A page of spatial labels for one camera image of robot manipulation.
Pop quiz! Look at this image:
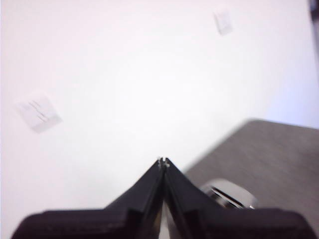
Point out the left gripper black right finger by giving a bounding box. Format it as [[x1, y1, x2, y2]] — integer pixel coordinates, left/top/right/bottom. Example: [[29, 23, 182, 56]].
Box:
[[163, 157, 319, 239]]

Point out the white wall socket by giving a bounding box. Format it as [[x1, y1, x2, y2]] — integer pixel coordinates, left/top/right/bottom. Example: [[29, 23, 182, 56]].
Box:
[[212, 9, 234, 36], [15, 90, 63, 134]]

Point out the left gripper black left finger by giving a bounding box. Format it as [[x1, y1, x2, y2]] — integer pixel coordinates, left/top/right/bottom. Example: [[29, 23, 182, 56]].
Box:
[[11, 158, 165, 239]]

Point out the cream two-slot toaster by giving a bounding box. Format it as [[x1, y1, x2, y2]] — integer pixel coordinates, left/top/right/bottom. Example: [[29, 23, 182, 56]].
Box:
[[201, 178, 259, 210]]

